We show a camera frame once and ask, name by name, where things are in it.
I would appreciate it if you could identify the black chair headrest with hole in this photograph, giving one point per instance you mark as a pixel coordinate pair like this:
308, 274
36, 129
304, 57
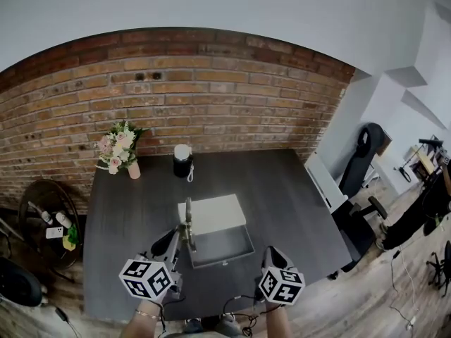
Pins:
17, 283

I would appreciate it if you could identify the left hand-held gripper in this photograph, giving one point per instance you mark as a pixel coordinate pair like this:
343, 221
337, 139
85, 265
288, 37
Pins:
146, 278

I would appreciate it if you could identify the black swivel chair base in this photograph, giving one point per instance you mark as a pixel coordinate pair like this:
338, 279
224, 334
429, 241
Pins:
440, 269

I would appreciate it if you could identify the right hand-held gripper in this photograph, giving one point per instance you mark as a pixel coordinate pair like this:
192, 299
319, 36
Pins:
282, 285

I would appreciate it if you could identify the black office chair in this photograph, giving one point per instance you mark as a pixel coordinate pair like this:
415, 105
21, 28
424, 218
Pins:
356, 174

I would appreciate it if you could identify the clear drink bottle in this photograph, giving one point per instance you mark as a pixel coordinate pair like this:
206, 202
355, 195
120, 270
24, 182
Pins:
47, 217

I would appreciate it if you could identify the person's right forearm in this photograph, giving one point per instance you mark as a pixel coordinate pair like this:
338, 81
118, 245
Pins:
278, 320

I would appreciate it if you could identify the black desk lamp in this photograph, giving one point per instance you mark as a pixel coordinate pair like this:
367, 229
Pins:
428, 143

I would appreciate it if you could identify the white lidded cup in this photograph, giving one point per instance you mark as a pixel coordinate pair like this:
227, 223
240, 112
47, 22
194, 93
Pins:
64, 219

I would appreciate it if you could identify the round black side table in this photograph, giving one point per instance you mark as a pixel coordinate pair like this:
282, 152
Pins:
35, 203

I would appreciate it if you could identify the person's left forearm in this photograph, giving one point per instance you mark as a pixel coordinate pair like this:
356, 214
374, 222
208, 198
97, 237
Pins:
144, 322

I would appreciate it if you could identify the black bottle with white lid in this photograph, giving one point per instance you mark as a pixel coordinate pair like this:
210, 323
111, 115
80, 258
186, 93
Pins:
182, 165

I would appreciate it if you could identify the person's legs in jeans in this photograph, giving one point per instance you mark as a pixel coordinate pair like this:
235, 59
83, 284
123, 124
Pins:
211, 327

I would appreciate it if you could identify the white box with grey drawer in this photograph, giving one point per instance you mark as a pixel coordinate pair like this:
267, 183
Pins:
211, 217

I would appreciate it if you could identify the yellow green toy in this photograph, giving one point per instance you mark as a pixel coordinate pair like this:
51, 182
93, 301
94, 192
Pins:
71, 238

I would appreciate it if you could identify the pink vase with flowers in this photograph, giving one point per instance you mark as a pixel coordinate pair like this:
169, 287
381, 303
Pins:
120, 150

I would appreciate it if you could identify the white phone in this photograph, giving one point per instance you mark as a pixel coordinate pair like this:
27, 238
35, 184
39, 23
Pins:
54, 232

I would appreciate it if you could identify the white desk side panel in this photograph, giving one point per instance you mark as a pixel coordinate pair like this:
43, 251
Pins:
326, 178

